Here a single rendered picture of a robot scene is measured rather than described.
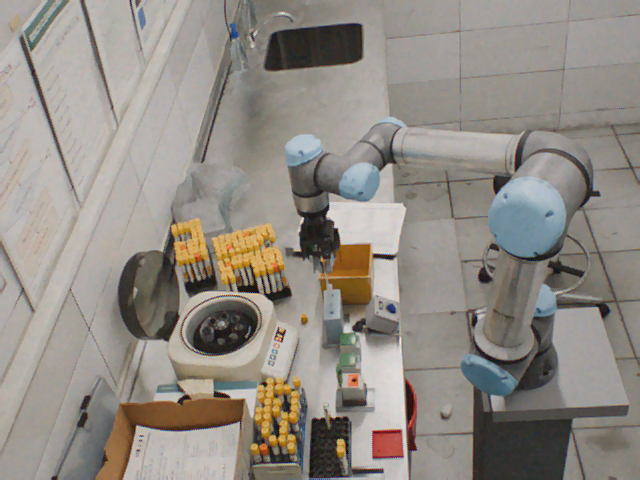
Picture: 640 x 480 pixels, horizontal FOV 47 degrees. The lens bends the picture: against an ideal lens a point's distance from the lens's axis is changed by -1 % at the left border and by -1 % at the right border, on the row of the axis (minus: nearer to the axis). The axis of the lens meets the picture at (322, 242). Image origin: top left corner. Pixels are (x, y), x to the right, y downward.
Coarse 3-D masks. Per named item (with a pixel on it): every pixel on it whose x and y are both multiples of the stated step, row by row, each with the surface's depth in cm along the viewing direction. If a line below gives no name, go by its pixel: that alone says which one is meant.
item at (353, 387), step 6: (348, 378) 168; (354, 378) 168; (360, 378) 168; (342, 384) 167; (348, 384) 166; (354, 384) 166; (360, 384) 167; (342, 390) 167; (348, 390) 166; (354, 390) 166; (360, 390) 166; (348, 396) 168; (354, 396) 168; (360, 396) 168
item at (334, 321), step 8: (328, 296) 185; (336, 296) 185; (328, 304) 183; (336, 304) 183; (328, 312) 181; (336, 312) 181; (328, 320) 180; (336, 320) 179; (344, 320) 191; (328, 328) 181; (336, 328) 181; (344, 328) 188; (328, 336) 183; (336, 336) 183; (328, 344) 185; (336, 344) 185
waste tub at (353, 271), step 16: (336, 256) 202; (352, 256) 202; (368, 256) 201; (320, 272) 192; (336, 272) 205; (352, 272) 204; (368, 272) 203; (336, 288) 192; (352, 288) 192; (368, 288) 191
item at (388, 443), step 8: (376, 432) 165; (384, 432) 164; (392, 432) 164; (400, 432) 164; (376, 440) 163; (384, 440) 163; (392, 440) 163; (400, 440) 162; (376, 448) 162; (384, 448) 161; (392, 448) 161; (400, 448) 161; (376, 456) 159; (384, 456) 159; (392, 456) 159; (400, 456) 159
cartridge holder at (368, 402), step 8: (336, 392) 173; (368, 392) 172; (336, 400) 171; (344, 400) 168; (352, 400) 168; (360, 400) 168; (368, 400) 170; (336, 408) 170; (344, 408) 170; (352, 408) 170; (360, 408) 169; (368, 408) 169
